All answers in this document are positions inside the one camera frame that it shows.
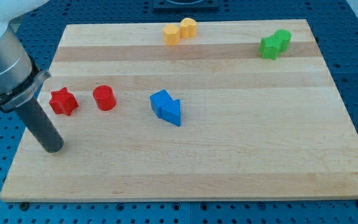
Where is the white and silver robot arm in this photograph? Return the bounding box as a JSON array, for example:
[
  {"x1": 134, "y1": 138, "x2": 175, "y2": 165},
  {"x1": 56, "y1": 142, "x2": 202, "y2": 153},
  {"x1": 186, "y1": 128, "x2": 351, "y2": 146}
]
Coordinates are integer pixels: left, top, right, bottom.
[{"x1": 0, "y1": 0, "x2": 51, "y2": 112}]

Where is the green star block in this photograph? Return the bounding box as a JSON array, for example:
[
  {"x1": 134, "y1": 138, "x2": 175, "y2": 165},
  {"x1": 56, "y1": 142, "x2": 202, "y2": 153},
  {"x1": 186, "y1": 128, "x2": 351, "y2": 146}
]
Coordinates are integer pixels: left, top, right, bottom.
[{"x1": 259, "y1": 35, "x2": 281, "y2": 60}]

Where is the red star block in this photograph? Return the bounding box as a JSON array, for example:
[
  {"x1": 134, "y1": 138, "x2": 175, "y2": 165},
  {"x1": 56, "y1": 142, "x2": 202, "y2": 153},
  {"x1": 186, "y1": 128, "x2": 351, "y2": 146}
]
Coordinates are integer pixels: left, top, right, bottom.
[{"x1": 49, "y1": 87, "x2": 79, "y2": 116}]

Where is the blue triangle block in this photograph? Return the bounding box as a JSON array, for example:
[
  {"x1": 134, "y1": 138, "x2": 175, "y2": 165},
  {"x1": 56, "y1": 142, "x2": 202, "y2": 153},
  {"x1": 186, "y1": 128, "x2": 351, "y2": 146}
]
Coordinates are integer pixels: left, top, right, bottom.
[{"x1": 161, "y1": 99, "x2": 181, "y2": 126}]

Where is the blue cube block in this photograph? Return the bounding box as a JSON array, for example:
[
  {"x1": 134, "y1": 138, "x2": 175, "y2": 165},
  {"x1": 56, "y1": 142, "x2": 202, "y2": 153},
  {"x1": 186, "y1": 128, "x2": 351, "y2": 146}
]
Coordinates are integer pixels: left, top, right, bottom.
[{"x1": 150, "y1": 90, "x2": 173, "y2": 118}]

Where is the wooden board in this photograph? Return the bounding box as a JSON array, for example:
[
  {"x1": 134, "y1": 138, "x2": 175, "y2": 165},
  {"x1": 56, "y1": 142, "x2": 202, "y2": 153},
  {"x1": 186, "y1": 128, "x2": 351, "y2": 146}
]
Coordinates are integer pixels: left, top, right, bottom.
[{"x1": 0, "y1": 19, "x2": 358, "y2": 202}]

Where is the red cylinder block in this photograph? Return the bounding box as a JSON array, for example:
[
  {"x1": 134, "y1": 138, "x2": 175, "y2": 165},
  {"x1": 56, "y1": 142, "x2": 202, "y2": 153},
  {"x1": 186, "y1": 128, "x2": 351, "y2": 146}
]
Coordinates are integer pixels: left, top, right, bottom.
[{"x1": 93, "y1": 85, "x2": 116, "y2": 111}]

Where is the yellow hexagon block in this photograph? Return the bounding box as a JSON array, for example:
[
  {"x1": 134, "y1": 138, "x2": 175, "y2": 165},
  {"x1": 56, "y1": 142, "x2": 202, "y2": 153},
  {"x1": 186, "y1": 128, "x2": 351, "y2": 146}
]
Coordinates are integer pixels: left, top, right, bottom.
[{"x1": 162, "y1": 24, "x2": 180, "y2": 46}]

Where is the yellow heart block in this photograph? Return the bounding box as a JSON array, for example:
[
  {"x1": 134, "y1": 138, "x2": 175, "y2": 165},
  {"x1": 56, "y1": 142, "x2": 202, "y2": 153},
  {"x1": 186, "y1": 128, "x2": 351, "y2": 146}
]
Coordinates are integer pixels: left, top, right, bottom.
[{"x1": 180, "y1": 17, "x2": 197, "y2": 39}]

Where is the green cylinder block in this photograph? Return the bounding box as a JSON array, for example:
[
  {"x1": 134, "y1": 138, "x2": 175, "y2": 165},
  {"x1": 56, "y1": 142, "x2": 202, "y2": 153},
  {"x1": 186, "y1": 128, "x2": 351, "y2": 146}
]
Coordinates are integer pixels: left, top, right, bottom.
[{"x1": 274, "y1": 29, "x2": 291, "y2": 52}]

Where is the grey cylindrical pointer tool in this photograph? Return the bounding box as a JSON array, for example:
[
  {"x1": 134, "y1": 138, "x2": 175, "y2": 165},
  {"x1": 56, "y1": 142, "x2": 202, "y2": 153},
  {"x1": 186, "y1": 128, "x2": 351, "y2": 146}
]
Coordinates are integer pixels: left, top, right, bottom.
[{"x1": 14, "y1": 96, "x2": 64, "y2": 153}]

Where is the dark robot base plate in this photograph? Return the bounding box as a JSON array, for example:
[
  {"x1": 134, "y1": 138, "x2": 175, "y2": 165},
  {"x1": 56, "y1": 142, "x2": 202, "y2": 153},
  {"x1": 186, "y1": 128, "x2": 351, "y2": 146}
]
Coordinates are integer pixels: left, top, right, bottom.
[{"x1": 152, "y1": 0, "x2": 221, "y2": 11}]

